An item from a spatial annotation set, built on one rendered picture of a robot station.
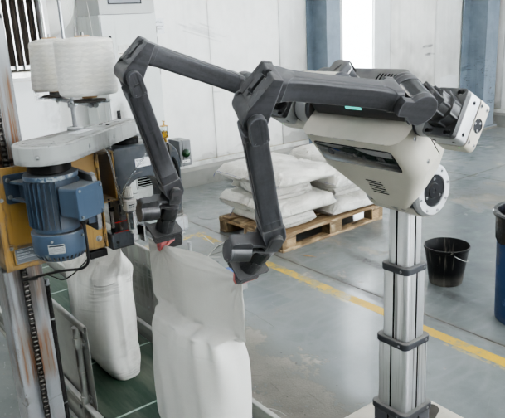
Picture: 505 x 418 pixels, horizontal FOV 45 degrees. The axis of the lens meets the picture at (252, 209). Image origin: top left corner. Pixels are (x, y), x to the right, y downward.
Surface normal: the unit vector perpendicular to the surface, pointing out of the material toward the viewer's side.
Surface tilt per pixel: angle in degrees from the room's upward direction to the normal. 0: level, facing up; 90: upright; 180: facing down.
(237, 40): 90
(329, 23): 90
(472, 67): 90
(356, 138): 40
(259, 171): 119
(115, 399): 0
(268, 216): 109
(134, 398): 0
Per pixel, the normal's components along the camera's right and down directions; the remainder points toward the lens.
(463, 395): -0.05, -0.96
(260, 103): 0.32, 0.68
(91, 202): 0.88, 0.09
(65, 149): 0.77, 0.15
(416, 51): 0.61, 0.19
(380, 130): -0.55, -0.60
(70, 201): -0.48, 0.27
